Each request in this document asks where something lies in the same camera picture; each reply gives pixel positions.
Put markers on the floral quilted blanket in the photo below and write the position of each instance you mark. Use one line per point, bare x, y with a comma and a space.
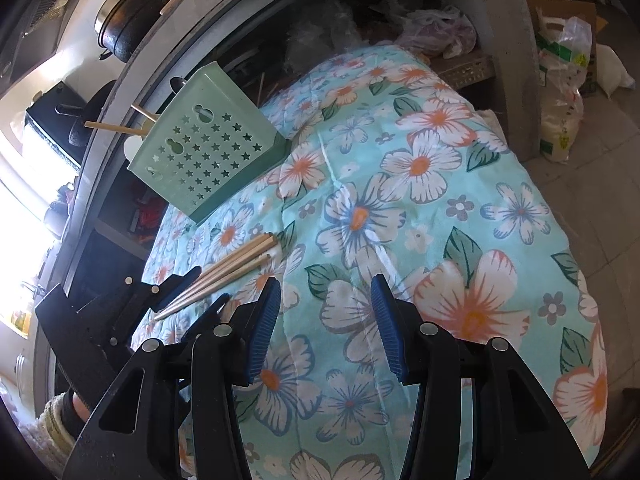
450, 185

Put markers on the grey range hood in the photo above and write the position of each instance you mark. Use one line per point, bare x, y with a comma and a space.
40, 15

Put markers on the wooden chopstick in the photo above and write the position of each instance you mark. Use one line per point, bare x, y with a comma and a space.
235, 255
145, 112
112, 127
220, 287
225, 272

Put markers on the crumpled clear plastic bag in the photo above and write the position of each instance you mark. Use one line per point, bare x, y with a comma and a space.
325, 25

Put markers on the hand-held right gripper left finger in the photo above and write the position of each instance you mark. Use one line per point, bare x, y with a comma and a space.
262, 330

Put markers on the green plastic utensil basket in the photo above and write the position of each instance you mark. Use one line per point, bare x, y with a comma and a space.
210, 150

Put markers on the white sack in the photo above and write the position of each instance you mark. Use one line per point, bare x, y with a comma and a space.
615, 72

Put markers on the person's left forearm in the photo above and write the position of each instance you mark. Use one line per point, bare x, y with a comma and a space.
55, 417

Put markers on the cardboard box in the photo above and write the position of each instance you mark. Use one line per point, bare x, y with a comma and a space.
570, 10

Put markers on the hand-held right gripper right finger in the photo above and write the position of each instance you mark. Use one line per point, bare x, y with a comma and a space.
387, 330

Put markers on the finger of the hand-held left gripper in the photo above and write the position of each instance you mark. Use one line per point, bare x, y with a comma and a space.
210, 312
177, 287

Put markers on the purple tinted plastic bag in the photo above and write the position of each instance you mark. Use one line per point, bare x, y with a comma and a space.
435, 30

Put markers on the plastic bag with packages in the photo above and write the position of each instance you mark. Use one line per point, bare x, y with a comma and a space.
560, 110

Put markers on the red snack packet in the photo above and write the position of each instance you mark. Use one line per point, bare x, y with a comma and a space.
145, 220

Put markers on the black cooking pot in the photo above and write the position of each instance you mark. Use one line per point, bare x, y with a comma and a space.
137, 35

